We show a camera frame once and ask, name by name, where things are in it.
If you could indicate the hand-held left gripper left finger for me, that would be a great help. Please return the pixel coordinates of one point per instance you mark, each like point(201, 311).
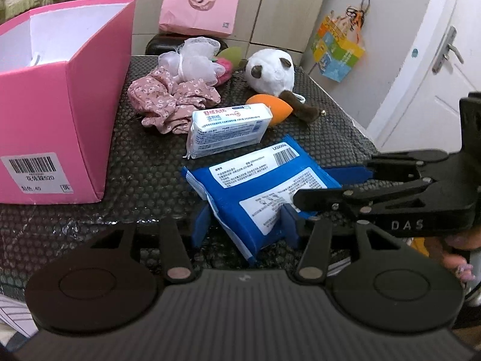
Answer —
point(201, 225)

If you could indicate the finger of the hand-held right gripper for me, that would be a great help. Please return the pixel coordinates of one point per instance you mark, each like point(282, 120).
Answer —
point(349, 172)
point(375, 193)

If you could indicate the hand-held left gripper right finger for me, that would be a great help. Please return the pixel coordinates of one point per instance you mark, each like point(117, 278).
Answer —
point(291, 227)

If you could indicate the blue wipes packet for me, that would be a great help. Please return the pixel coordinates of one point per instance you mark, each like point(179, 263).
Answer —
point(240, 180)

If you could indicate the pink floral cloth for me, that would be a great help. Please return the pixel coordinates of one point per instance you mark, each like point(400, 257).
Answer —
point(158, 97)

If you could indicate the white mesh cloth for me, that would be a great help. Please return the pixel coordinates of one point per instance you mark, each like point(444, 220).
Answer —
point(195, 60)

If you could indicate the green makeup sponge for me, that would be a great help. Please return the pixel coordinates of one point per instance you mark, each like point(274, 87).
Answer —
point(231, 56)

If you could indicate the pink cardboard box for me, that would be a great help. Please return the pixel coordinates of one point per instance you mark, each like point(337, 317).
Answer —
point(56, 112)

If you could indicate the person's right hand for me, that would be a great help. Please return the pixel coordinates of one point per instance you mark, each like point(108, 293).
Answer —
point(456, 261)

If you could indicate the white wipes packet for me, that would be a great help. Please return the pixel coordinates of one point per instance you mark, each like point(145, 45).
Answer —
point(221, 135)

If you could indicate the orange makeup sponge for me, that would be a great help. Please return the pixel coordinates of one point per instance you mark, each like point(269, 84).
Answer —
point(274, 114)

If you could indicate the white door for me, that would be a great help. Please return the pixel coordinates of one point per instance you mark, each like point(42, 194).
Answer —
point(413, 82)

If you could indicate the colourful printed gift bag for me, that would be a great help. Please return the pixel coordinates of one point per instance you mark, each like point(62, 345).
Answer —
point(338, 52)

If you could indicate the panda plush toy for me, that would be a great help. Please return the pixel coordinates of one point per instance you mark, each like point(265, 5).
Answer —
point(268, 71)

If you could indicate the pink makeup sponge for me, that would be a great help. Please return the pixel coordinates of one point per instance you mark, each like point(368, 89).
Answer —
point(225, 74)

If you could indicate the light wooden wardrobe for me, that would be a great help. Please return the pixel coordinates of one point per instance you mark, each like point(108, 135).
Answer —
point(270, 7)

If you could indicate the black suitcase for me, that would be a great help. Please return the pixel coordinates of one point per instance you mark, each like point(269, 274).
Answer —
point(159, 45)

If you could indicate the white paper sheets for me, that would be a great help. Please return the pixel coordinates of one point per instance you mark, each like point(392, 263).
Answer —
point(15, 316)

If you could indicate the pink tote bag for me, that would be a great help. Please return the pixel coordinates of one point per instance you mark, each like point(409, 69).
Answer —
point(199, 11)

